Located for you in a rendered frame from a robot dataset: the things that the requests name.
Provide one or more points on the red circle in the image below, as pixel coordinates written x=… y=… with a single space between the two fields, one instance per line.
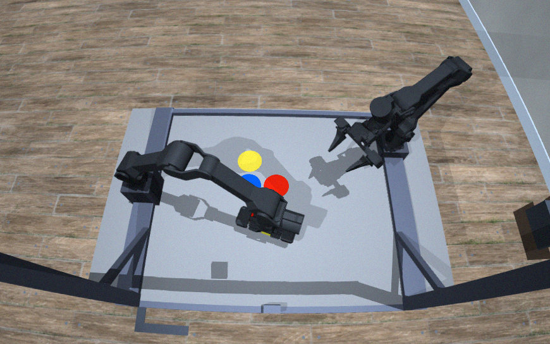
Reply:
x=277 y=183

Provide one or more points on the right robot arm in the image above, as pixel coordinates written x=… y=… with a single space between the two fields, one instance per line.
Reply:
x=403 y=117

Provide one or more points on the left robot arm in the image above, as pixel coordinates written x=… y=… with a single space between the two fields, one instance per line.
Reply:
x=268 y=205

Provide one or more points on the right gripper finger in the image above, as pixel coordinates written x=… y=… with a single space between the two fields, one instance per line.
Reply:
x=363 y=161
x=337 y=140

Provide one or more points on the blue circle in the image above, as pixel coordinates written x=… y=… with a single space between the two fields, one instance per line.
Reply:
x=252 y=179

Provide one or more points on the yellow circle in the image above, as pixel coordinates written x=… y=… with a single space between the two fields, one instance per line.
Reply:
x=249 y=161

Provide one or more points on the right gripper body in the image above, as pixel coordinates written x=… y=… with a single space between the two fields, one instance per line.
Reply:
x=372 y=155

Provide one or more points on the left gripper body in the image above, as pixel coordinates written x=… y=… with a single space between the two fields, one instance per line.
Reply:
x=244 y=216

